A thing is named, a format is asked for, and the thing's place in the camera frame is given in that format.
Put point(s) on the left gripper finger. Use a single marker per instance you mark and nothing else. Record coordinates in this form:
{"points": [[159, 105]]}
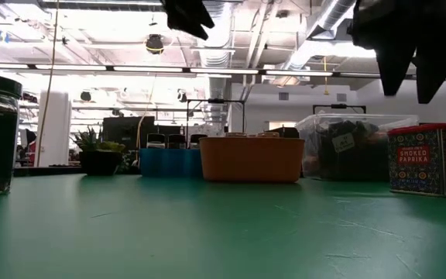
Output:
{"points": [[182, 17], [205, 17]]}

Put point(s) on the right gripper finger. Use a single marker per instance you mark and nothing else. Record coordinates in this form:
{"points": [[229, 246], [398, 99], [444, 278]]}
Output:
{"points": [[436, 62], [393, 69]]}

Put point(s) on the small pink block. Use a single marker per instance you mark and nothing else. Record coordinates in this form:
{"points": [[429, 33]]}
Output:
{"points": [[426, 170]]}

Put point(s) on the brown-lid spice jar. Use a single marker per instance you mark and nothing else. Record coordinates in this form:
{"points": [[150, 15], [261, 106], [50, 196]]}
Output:
{"points": [[235, 135]]}

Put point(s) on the black-lid spice jar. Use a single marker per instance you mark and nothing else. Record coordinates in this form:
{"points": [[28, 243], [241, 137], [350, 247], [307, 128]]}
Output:
{"points": [[156, 139], [196, 140], [176, 140]]}

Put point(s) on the black ceiling dome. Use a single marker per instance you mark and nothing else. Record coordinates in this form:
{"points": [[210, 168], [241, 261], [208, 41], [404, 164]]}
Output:
{"points": [[154, 44]]}

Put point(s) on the LED light bar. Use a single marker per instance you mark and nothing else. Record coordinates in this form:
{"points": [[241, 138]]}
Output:
{"points": [[149, 69]]}

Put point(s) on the orange cloth piece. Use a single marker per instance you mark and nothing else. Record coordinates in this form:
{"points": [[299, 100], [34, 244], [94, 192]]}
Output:
{"points": [[378, 138]]}

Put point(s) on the white label tag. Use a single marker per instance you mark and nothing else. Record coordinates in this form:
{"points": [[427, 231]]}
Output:
{"points": [[343, 142]]}

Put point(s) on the black fabric bundle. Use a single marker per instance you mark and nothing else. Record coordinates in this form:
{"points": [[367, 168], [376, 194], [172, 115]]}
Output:
{"points": [[354, 166]]}

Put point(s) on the clear plastic storage box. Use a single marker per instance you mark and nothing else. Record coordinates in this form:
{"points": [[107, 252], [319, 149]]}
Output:
{"points": [[311, 155]]}

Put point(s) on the black background monitor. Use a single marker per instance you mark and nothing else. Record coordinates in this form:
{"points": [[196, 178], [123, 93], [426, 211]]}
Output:
{"points": [[128, 131]]}

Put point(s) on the teal plastic bin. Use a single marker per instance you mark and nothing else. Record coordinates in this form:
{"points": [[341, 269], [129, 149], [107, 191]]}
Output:
{"points": [[169, 162]]}

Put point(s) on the orange plastic bin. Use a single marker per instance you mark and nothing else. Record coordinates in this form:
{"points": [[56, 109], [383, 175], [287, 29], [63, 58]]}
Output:
{"points": [[252, 160]]}

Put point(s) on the succulent plant in black pot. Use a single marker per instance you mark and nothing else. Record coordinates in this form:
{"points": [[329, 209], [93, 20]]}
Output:
{"points": [[99, 162]]}

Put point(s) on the white building column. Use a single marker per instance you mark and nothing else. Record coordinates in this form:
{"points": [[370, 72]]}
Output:
{"points": [[56, 131]]}

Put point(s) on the person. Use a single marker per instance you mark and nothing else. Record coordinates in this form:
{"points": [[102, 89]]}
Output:
{"points": [[31, 149]]}

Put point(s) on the green table mat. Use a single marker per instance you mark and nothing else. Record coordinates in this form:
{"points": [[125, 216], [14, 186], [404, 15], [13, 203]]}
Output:
{"points": [[223, 232]]}

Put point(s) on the silver ceiling duct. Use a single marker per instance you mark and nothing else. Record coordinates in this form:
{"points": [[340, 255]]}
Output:
{"points": [[331, 15], [215, 58]]}

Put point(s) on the black background rig frame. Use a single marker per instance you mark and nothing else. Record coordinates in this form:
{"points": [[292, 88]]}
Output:
{"points": [[215, 100], [339, 106]]}

